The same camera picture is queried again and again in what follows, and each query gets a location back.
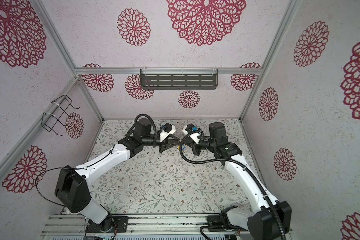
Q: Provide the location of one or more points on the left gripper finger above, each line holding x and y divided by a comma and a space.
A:
171, 144
172, 138

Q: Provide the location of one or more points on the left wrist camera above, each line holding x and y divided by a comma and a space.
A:
166, 130

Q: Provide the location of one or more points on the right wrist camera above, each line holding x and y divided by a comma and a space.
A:
196, 132

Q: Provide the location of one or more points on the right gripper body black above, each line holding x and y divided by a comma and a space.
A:
197, 149

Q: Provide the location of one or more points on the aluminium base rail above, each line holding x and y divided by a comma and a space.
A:
149, 226

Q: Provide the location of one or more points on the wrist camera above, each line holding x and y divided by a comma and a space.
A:
196, 132
166, 130

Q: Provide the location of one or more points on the grey slotted wall shelf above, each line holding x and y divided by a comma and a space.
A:
179, 79

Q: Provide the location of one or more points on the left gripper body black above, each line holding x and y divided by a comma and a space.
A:
161, 143

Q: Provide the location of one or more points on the black wire wall basket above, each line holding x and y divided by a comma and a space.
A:
51, 119

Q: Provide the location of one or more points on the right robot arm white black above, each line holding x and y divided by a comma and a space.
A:
268, 218

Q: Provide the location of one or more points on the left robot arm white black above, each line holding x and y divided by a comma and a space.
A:
73, 183

